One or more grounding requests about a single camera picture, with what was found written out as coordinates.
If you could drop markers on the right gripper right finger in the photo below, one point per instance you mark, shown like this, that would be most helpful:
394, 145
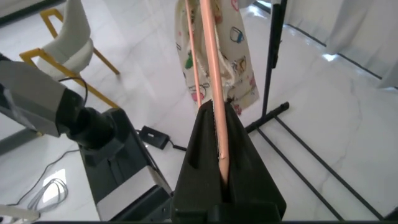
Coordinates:
252, 186

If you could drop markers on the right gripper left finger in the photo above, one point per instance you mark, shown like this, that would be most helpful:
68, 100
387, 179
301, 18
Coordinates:
196, 186

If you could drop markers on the cream printed garment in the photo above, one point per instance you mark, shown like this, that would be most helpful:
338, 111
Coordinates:
239, 62

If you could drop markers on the pink clothes hanger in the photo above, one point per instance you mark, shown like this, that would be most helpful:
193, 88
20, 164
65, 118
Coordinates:
213, 62

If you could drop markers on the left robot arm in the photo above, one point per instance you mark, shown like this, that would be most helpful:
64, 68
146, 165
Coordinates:
31, 96

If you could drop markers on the black clothes rack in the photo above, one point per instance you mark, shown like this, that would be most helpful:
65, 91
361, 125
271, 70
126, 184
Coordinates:
274, 46

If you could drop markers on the black power adapter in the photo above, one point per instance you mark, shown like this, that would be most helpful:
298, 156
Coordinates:
154, 137

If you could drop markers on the yellow-framed white chair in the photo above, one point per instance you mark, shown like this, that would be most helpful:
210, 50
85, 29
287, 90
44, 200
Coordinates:
71, 46

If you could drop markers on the white curtain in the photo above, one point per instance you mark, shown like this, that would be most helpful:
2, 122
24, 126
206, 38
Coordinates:
357, 28

